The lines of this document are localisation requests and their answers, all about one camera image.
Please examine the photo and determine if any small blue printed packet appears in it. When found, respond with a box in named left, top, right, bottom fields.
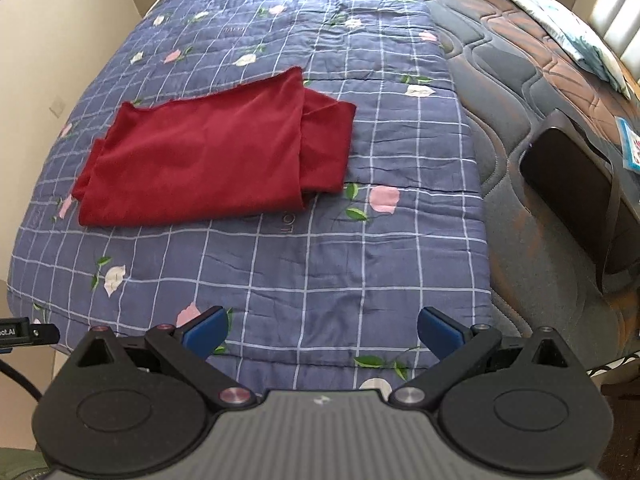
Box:
left=614, top=116, right=640, bottom=177

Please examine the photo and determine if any black bag with strap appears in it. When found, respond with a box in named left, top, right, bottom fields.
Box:
left=517, top=112, right=640, bottom=292

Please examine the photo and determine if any white blue printed pillow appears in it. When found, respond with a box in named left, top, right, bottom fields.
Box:
left=492, top=0, right=632, bottom=101

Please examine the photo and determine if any person's green clothing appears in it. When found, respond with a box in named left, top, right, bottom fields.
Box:
left=0, top=447, right=48, bottom=480

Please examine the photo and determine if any red long-sleeve shirt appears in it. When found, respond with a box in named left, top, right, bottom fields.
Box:
left=71, top=66, right=357, bottom=228

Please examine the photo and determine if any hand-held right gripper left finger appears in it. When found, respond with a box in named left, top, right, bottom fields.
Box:
left=67, top=306, right=258, bottom=410

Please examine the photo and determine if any blue checked floral quilt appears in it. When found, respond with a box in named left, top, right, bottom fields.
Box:
left=5, top=0, right=495, bottom=397

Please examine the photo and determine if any grey brown quilted mattress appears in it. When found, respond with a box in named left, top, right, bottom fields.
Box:
left=402, top=0, right=640, bottom=373

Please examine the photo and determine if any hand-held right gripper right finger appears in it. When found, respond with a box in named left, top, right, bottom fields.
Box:
left=389, top=306, right=587, bottom=408

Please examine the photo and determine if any grey padded wooden headboard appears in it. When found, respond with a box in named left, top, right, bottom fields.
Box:
left=570, top=0, right=640, bottom=88

